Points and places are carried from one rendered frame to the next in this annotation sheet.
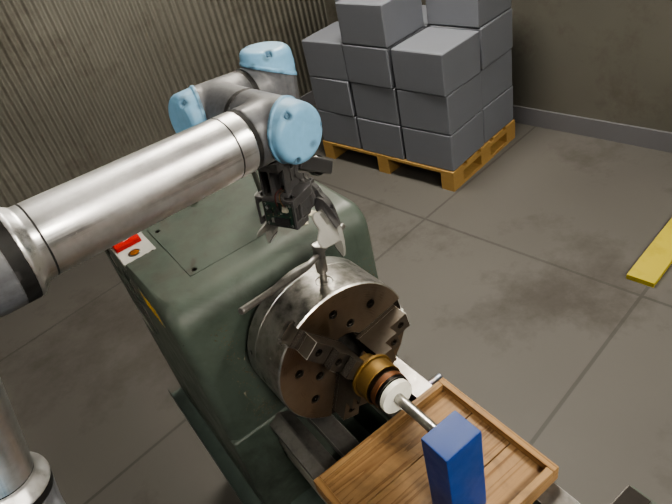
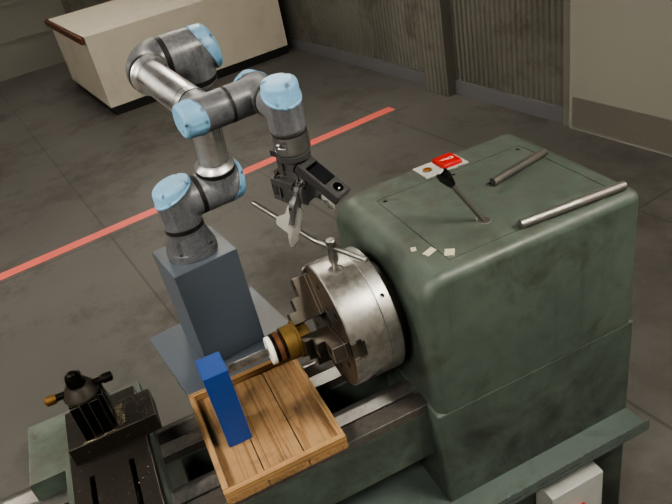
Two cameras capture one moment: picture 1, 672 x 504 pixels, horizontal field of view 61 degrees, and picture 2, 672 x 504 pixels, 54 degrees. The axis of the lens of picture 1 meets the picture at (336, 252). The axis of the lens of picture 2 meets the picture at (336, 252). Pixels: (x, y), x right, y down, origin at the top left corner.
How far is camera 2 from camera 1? 1.61 m
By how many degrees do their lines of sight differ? 79
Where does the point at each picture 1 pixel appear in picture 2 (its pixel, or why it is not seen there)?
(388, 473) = (281, 395)
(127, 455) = not seen: hidden behind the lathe
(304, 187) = (287, 182)
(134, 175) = (155, 80)
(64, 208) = (144, 72)
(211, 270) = (377, 209)
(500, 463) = (253, 464)
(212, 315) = (345, 225)
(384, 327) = (327, 338)
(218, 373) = not seen: hidden behind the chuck
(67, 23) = not seen: outside the picture
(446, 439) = (209, 362)
